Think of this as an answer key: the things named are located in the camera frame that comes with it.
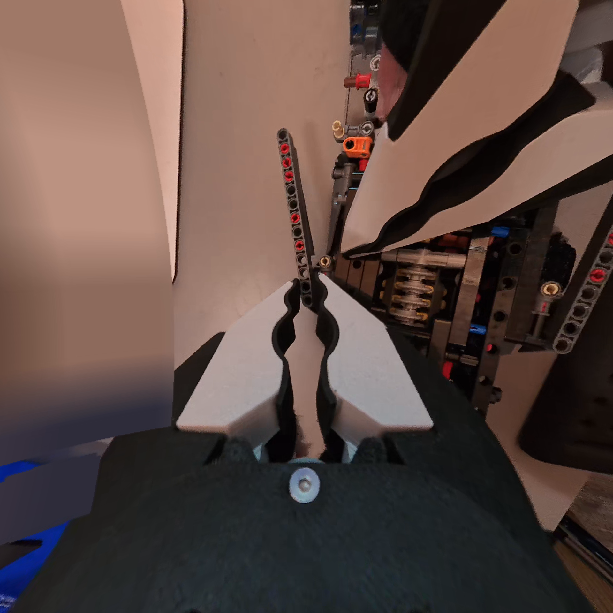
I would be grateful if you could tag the lego car chassis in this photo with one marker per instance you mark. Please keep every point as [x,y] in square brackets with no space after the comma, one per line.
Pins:
[507,287]

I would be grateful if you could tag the blue plastic bin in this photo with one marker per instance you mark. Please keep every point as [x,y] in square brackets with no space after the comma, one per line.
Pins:
[28,584]

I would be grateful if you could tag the person's right hand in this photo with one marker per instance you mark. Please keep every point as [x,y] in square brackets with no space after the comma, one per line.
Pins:
[390,91]

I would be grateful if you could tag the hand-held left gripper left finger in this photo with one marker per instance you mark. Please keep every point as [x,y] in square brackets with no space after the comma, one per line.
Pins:
[230,383]

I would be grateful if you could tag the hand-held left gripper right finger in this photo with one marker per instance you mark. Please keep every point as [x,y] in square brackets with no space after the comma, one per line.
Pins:
[378,383]

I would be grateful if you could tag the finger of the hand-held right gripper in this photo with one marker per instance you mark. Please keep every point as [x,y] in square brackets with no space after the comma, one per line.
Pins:
[479,96]
[574,158]

